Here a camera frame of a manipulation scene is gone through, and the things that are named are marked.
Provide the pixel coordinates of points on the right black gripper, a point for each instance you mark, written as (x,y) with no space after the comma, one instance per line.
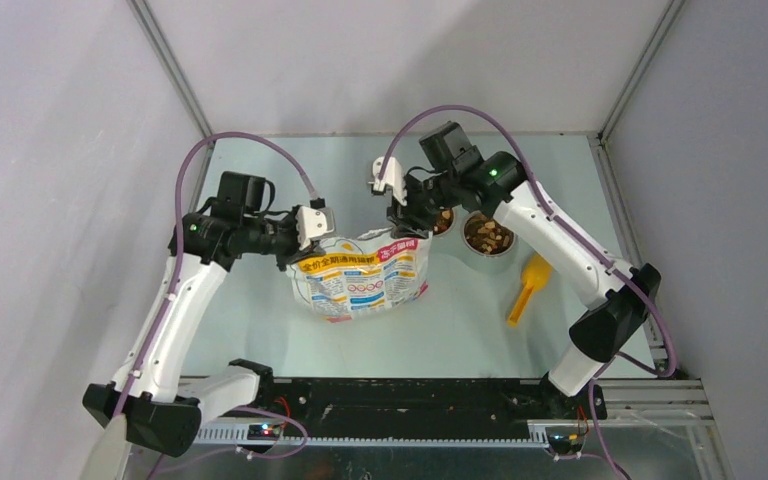
(407,219)

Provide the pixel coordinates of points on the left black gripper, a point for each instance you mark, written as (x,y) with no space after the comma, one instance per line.
(296,254)

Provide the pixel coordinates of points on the pet food bag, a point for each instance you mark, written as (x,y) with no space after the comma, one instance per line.
(358,277)

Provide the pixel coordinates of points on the yellow plastic scoop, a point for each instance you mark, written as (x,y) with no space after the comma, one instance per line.
(535,277)

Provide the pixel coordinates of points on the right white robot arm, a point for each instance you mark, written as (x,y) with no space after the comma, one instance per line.
(618,297)

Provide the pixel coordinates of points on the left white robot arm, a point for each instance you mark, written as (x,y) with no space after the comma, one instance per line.
(161,414)

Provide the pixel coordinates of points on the kibble in left bowl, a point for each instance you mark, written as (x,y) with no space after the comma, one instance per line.
(444,220)

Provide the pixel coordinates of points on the kibble in bowl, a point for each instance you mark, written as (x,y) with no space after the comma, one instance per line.
(488,235)
(444,220)

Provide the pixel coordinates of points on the left steel bowl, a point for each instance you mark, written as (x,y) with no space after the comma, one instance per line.
(444,222)

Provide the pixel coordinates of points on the steel bowl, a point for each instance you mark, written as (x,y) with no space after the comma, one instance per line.
(488,235)
(444,222)

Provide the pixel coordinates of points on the kibble in right bowl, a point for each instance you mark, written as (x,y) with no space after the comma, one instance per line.
(488,235)

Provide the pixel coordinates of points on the right steel bowl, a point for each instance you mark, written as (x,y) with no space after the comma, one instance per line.
(488,235)

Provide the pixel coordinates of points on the pale green bowl tray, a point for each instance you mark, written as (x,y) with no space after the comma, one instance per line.
(478,241)

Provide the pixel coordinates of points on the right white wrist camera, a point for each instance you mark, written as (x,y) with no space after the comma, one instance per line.
(388,176)

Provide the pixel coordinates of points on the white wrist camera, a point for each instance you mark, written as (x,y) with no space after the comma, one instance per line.
(388,176)
(314,222)

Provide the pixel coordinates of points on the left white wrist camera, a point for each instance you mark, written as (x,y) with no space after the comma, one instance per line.
(314,222)

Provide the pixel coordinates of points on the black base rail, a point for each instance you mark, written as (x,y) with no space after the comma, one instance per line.
(471,409)

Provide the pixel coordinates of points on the right aluminium frame post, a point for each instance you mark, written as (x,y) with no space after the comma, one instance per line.
(651,48)

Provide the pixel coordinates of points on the aluminium frame post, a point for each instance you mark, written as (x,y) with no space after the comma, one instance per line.
(167,58)
(651,48)

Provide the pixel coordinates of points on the left aluminium frame post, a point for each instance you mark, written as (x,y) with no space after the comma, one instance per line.
(167,58)

